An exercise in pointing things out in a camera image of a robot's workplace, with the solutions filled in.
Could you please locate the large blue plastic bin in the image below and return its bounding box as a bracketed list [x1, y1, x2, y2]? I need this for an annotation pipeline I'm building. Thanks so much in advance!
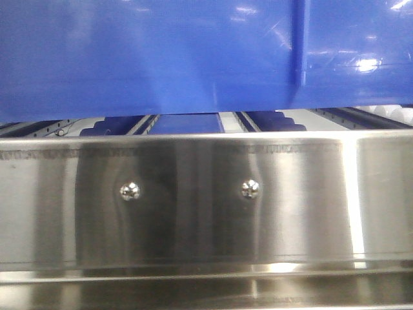
[1, 1, 412, 122]

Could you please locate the right panel screw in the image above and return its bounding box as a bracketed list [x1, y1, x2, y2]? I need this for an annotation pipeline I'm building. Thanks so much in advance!
[241, 179, 260, 200]

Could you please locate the panel screw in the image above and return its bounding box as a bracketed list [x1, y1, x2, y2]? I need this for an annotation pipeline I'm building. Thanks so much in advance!
[241, 179, 260, 200]
[119, 181, 141, 202]

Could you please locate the left panel screw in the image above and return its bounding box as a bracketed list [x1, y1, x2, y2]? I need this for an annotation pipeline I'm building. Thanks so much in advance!
[119, 181, 141, 202]

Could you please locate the steel front shelf panel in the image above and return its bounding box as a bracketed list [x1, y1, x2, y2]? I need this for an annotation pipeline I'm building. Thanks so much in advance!
[1, 130, 412, 309]

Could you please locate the right white roller track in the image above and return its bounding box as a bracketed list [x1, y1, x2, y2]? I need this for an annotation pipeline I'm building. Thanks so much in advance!
[356, 105, 413, 126]

